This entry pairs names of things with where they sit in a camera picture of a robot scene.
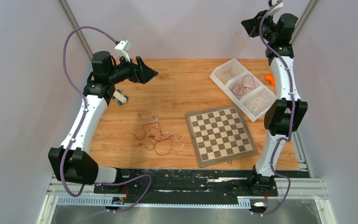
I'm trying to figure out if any yellow thin cable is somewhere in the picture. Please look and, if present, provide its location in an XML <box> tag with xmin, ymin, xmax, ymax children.
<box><xmin>220</xmin><ymin>69</ymin><xmax>237</xmax><ymax>82</ymax></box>
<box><xmin>232</xmin><ymin>14</ymin><xmax>248</xmax><ymax>48</ymax></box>

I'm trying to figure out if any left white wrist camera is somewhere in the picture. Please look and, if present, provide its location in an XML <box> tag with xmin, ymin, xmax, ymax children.
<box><xmin>115</xmin><ymin>40</ymin><xmax>131</xmax><ymax>62</ymax></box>

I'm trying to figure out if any red thin cable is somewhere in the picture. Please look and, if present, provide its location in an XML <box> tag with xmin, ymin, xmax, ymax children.
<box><xmin>231</xmin><ymin>74</ymin><xmax>257</xmax><ymax>101</ymax></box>
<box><xmin>130</xmin><ymin>122</ymin><xmax>175</xmax><ymax>156</ymax></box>

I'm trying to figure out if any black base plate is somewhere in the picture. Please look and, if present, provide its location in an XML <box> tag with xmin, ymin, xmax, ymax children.
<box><xmin>94</xmin><ymin>168</ymin><xmax>266</xmax><ymax>203</ymax></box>

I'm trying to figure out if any orange curved plastic piece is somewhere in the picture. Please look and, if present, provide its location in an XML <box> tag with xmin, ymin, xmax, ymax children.
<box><xmin>264</xmin><ymin>75</ymin><xmax>275</xmax><ymax>86</ymax></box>

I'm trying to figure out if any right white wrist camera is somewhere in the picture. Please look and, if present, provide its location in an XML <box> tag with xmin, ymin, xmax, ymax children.
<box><xmin>267</xmin><ymin>0</ymin><xmax>283</xmax><ymax>16</ymax></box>

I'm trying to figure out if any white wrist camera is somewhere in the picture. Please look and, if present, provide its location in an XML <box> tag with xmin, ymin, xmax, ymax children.
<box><xmin>115</xmin><ymin>40</ymin><xmax>131</xmax><ymax>62</ymax></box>
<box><xmin>267</xmin><ymin>0</ymin><xmax>283</xmax><ymax>16</ymax></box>

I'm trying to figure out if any white blue toy car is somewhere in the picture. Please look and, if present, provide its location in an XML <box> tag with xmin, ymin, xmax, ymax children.
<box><xmin>111</xmin><ymin>89</ymin><xmax>128</xmax><ymax>105</ymax></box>

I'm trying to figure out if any slotted cable duct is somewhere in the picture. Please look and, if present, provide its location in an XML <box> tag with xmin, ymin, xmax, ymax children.
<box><xmin>56</xmin><ymin>196</ymin><xmax>251</xmax><ymax>209</ymax></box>

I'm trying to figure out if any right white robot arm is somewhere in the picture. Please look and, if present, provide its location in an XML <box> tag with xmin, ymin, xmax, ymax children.
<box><xmin>241</xmin><ymin>10</ymin><xmax>308</xmax><ymax>195</ymax></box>

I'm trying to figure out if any wooden chessboard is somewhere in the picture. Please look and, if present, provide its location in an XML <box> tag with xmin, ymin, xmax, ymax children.
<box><xmin>185</xmin><ymin>105</ymin><xmax>258</xmax><ymax>168</ymax></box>

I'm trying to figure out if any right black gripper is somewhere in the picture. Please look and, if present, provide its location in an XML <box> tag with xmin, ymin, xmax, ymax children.
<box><xmin>242</xmin><ymin>10</ymin><xmax>278</xmax><ymax>42</ymax></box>

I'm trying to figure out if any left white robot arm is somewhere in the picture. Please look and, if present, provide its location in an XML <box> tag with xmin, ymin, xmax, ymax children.
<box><xmin>48</xmin><ymin>51</ymin><xmax>158</xmax><ymax>193</ymax></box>

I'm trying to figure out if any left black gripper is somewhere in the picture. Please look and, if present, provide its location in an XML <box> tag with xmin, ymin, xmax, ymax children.
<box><xmin>108</xmin><ymin>54</ymin><xmax>158</xmax><ymax>85</ymax></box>

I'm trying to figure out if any white three-compartment tray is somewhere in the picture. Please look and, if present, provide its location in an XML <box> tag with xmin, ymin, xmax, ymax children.
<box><xmin>210</xmin><ymin>59</ymin><xmax>276</xmax><ymax>122</ymax></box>

